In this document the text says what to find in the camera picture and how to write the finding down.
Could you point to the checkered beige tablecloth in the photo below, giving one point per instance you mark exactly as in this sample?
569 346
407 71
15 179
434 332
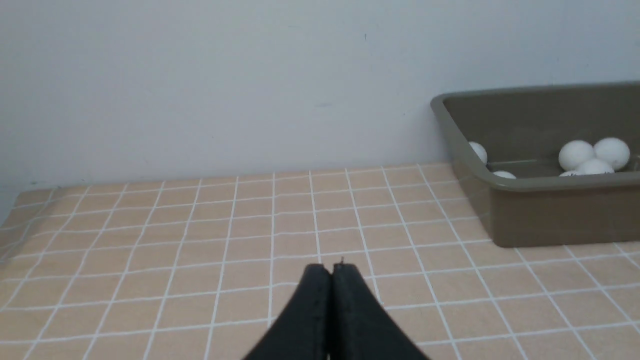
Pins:
199 269

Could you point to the olive plastic bin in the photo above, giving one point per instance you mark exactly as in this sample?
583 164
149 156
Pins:
523 130

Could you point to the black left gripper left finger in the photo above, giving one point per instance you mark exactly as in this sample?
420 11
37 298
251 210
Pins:
300 330

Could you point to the white ball logo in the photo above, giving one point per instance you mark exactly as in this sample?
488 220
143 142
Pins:
480 151
613 151

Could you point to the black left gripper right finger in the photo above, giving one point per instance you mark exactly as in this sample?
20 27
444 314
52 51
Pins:
359 327

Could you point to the white ball plain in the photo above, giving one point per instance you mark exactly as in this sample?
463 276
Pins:
504 174

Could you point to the white ball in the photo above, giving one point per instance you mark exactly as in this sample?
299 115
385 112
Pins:
574 153
595 166

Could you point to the white ball logo top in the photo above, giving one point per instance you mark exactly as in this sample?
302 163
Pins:
613 151

